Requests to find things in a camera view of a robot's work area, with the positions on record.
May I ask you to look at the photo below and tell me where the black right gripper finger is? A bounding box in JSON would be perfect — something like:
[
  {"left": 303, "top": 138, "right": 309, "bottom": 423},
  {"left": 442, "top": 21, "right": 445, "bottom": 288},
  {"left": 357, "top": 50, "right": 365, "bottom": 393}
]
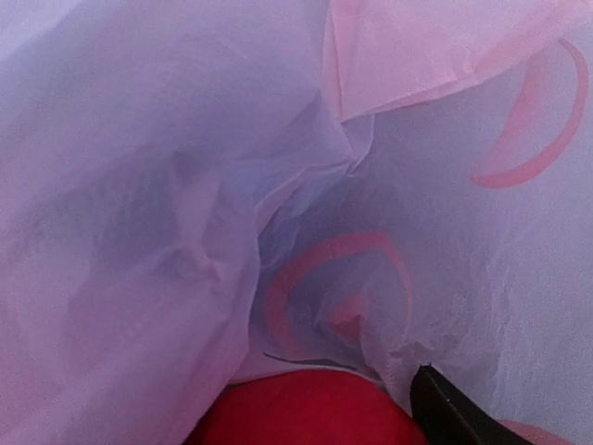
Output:
[{"left": 410, "top": 365, "right": 547, "bottom": 445}]

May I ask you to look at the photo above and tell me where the small red tangerine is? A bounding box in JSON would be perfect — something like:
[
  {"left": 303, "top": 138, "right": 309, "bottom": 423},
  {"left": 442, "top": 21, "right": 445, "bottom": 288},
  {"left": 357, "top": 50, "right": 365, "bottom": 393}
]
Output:
[{"left": 185, "top": 370, "right": 427, "bottom": 444}]

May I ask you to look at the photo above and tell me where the pink plastic bag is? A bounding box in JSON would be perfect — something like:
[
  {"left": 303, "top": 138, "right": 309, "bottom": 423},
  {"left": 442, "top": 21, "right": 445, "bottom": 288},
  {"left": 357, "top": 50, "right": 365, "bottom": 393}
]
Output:
[{"left": 1, "top": 1, "right": 592, "bottom": 444}]

